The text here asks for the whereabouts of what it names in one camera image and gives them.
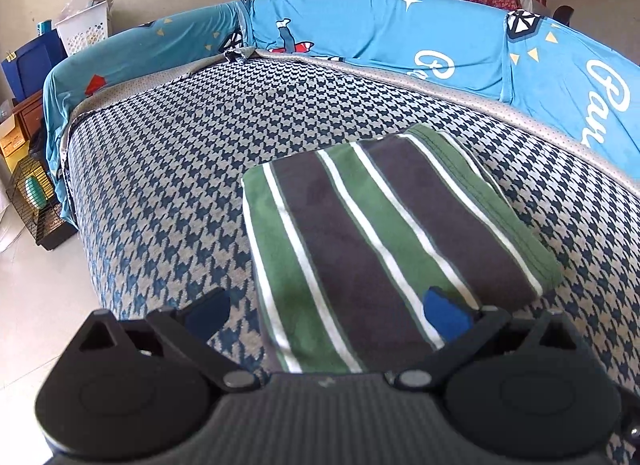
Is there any blue printed sofa cover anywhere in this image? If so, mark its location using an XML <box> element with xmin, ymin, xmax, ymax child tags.
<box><xmin>42</xmin><ymin>0</ymin><xmax>640</xmax><ymax>218</ymax></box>

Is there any yellow cardboard box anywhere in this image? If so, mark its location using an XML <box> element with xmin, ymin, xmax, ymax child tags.
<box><xmin>0</xmin><ymin>115</ymin><xmax>28</xmax><ymax>176</ymax></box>

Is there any green brown striped t-shirt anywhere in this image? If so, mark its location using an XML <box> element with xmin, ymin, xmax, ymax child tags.
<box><xmin>241</xmin><ymin>124</ymin><xmax>563</xmax><ymax>376</ymax></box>

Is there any blue storage box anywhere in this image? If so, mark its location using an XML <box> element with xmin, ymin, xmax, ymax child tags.
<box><xmin>0</xmin><ymin>27</ymin><xmax>68</xmax><ymax>103</ymax></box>

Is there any white laundry basket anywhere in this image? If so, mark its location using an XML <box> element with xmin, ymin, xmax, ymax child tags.
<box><xmin>55</xmin><ymin>0</ymin><xmax>111</xmax><ymax>58</ymax></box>

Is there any wooden cabinet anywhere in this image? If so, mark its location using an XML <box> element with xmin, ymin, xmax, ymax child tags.
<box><xmin>10</xmin><ymin>90</ymin><xmax>48</xmax><ymax>158</ymax></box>

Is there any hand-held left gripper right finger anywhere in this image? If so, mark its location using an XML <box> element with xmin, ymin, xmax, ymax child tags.
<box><xmin>395</xmin><ymin>286</ymin><xmax>581</xmax><ymax>393</ymax></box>

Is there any clear plastic bag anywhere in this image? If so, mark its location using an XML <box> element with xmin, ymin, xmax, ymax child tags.
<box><xmin>62</xmin><ymin>0</ymin><xmax>108</xmax><ymax>20</ymax></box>

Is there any houndstooth sofa seat cover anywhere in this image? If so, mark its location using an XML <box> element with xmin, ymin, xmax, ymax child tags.
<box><xmin>60</xmin><ymin>52</ymin><xmax>640</xmax><ymax>465</ymax></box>

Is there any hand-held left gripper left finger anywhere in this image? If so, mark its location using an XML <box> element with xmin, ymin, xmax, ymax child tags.
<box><xmin>67</xmin><ymin>287</ymin><xmax>261</xmax><ymax>393</ymax></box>

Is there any black wire cage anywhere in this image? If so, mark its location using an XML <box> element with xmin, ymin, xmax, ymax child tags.
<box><xmin>5</xmin><ymin>155</ymin><xmax>78</xmax><ymax>252</ymax></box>

